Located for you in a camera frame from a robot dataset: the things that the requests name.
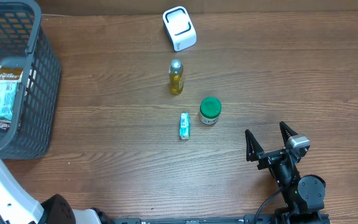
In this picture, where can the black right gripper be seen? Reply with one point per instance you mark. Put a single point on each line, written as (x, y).
(274, 156)

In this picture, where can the green lid jar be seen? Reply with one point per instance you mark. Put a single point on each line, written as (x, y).
(210, 110)

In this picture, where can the Kleenex tissue pack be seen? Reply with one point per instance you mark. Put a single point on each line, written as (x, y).
(185, 126)

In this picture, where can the yellow liquid bottle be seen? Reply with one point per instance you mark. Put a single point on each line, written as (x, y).
(176, 76)

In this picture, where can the brown teal snack bag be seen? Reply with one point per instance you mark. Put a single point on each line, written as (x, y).
(9, 79)

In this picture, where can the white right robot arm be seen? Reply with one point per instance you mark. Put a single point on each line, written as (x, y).
(303, 196)

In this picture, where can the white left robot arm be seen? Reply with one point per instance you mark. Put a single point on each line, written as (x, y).
(17, 206)

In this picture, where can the white barcode scanner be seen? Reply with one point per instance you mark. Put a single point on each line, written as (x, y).
(179, 28)

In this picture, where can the grey plastic basket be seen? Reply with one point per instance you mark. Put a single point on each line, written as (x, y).
(23, 44)

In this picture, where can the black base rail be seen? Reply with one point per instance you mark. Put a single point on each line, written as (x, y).
(216, 220)

